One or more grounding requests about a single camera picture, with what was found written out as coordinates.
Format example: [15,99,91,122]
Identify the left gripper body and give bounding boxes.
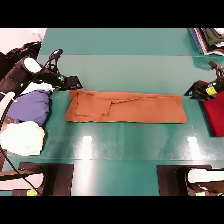
[60,75,84,91]

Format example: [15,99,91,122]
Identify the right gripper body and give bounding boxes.
[183,79,218,102]

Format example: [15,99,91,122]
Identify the orange shirt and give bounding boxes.
[63,88,189,125]

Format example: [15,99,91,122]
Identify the red garment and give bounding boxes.
[201,91,224,138]

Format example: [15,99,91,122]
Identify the purple garment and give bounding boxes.
[5,89,52,127]

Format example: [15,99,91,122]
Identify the blue garment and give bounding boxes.
[187,28,205,56]

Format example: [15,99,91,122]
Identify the dark green garment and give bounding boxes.
[201,28,224,47]

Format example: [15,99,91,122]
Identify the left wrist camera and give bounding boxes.
[47,48,65,74]

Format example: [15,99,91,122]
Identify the black cable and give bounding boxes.
[0,145,43,196]

